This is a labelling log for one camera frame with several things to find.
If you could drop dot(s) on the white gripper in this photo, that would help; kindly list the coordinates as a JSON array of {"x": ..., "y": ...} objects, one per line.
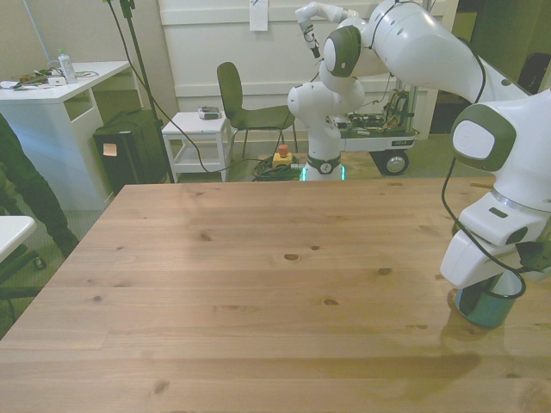
[{"x": 469, "y": 262}]

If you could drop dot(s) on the blue enamel mug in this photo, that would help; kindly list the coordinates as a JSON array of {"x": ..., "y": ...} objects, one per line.
[{"x": 486, "y": 312}]

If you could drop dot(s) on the small white background robot arm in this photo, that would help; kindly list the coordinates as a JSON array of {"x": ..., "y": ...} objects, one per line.
[{"x": 327, "y": 13}]

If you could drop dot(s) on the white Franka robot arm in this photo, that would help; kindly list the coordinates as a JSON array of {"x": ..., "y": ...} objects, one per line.
[{"x": 413, "y": 43}]

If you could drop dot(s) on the white wheeled equipment cart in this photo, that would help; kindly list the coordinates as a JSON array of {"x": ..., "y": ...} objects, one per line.
[{"x": 379, "y": 142}]

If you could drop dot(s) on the yellow emergency stop button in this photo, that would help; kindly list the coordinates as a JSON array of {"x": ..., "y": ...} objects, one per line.
[{"x": 282, "y": 160}]

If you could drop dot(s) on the dark plastic chair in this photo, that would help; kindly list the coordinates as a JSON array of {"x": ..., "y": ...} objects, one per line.
[{"x": 230, "y": 94}]

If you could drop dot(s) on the grey handheld device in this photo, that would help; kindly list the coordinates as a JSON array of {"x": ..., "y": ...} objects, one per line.
[{"x": 210, "y": 113}]

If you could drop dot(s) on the white side table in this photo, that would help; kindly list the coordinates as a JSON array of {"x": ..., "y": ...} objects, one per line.
[{"x": 193, "y": 122}]

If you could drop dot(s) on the white paper sheet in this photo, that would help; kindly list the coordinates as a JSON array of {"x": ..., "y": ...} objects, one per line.
[{"x": 259, "y": 15}]

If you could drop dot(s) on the black case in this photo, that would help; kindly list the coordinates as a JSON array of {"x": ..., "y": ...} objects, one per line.
[{"x": 129, "y": 159}]

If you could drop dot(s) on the black tripod stand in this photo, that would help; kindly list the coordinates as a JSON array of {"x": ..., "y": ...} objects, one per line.
[{"x": 148, "y": 88}]

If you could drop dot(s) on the orange sticky note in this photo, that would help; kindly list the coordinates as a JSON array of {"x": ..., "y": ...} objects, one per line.
[{"x": 110, "y": 149}]

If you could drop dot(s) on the person leg dark trousers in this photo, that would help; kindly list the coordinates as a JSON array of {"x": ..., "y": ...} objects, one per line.
[{"x": 34, "y": 193}]

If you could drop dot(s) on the clear plastic bottle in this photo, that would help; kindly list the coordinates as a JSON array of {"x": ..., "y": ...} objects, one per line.
[{"x": 68, "y": 69}]

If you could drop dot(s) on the white desk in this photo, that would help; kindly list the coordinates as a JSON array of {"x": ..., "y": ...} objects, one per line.
[{"x": 43, "y": 125}]

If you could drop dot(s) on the small white box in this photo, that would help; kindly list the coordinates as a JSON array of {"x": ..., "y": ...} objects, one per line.
[{"x": 56, "y": 81}]

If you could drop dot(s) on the black office chair base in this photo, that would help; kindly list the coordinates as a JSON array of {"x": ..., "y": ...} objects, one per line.
[{"x": 17, "y": 264}]

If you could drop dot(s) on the white round table edge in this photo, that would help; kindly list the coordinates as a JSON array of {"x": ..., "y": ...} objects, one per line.
[{"x": 13, "y": 232}]

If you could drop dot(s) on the thin white pole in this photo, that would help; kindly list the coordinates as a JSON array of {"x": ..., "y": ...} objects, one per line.
[{"x": 36, "y": 34}]

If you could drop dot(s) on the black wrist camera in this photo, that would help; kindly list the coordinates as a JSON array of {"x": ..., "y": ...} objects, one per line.
[{"x": 536, "y": 258}]

